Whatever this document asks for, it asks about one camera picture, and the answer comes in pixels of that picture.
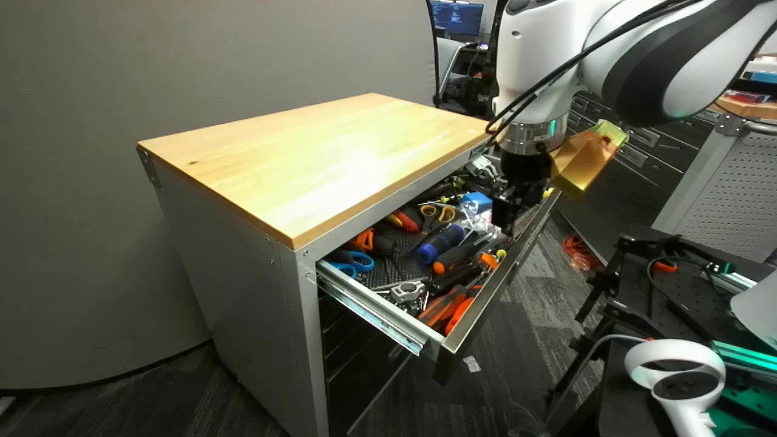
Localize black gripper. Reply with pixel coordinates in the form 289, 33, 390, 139
491, 143, 559, 238

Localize grey metal tool drawer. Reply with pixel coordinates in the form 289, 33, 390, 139
313, 148, 562, 359

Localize black lower drawer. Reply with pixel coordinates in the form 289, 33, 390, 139
322, 343, 457, 437
319, 290, 421, 383

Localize clear plastic bag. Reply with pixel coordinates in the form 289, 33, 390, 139
457, 203, 505, 246

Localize chrome adjustable wrench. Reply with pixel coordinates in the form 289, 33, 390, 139
466, 150, 505, 184

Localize orange floor object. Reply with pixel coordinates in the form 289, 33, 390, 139
560, 233, 607, 278

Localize black tripod stand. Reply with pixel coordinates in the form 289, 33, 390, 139
544, 232, 689, 408

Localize dark grey filing cabinet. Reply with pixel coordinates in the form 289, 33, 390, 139
566, 88, 718, 195

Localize chrome combination wrench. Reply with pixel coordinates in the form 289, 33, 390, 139
373, 275, 432, 315

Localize black office chair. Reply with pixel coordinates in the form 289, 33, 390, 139
435, 34, 498, 114

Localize compact orange tool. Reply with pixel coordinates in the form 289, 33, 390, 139
346, 226, 379, 256

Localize white VR controller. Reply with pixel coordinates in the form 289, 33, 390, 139
619, 336, 729, 437

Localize grey perforated metal panel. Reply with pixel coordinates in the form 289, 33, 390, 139
651, 119, 777, 266

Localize grey cabinet with wooden top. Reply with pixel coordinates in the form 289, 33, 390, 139
132, 91, 503, 437

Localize silver teal tool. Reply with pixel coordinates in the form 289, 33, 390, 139
699, 257, 760, 296

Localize wooden desk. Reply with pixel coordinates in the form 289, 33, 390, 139
714, 91, 777, 130

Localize white curved shade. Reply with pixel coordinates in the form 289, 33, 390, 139
726, 267, 777, 352

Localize teal metal bar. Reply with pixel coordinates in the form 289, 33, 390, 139
709, 338, 777, 377

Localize green tool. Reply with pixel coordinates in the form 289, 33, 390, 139
703, 377, 777, 430

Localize orange black handled screwdriver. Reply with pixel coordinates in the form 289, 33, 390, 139
429, 249, 510, 281

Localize blue black handled screwdriver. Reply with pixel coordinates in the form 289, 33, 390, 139
412, 222, 471, 267

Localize orange handled tool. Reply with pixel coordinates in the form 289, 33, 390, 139
384, 209, 424, 238

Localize orange handled pliers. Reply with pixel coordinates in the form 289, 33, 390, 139
417, 290, 476, 340

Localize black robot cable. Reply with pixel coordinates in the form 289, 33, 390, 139
483, 0, 687, 139

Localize red ring clamp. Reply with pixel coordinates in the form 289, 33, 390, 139
646, 252, 684, 280

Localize blue handled scissors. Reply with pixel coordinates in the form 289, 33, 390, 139
324, 249, 379, 281

